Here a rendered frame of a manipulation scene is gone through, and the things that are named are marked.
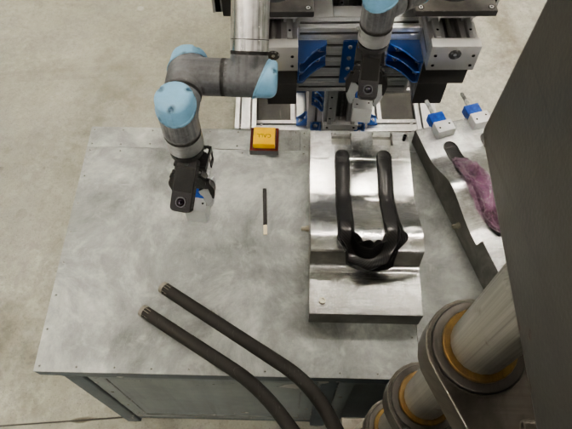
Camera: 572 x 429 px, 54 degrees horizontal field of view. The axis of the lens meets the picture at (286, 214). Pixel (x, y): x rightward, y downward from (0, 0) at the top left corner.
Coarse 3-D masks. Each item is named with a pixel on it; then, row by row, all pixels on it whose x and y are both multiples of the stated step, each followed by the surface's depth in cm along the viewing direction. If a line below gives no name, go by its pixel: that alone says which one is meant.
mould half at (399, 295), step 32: (320, 160) 146; (352, 160) 146; (320, 192) 142; (352, 192) 142; (320, 224) 132; (416, 224) 133; (320, 256) 131; (416, 256) 130; (320, 288) 132; (352, 288) 132; (384, 288) 132; (416, 288) 132; (320, 320) 133; (352, 320) 132; (384, 320) 132; (416, 320) 131
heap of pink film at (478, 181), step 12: (456, 168) 146; (468, 168) 143; (480, 168) 143; (468, 180) 141; (480, 180) 139; (480, 192) 139; (492, 192) 139; (480, 204) 139; (492, 204) 139; (492, 216) 138
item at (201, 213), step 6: (198, 192) 135; (198, 198) 133; (198, 204) 132; (204, 204) 132; (192, 210) 131; (198, 210) 131; (204, 210) 131; (210, 210) 137; (186, 216) 134; (192, 216) 134; (198, 216) 133; (204, 216) 133; (204, 222) 135
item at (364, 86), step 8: (368, 56) 132; (376, 56) 132; (368, 64) 132; (376, 64) 132; (360, 72) 133; (368, 72) 132; (376, 72) 132; (360, 80) 133; (368, 80) 132; (376, 80) 132; (360, 88) 133; (368, 88) 132; (376, 88) 132; (360, 96) 133; (368, 96) 132; (376, 96) 132
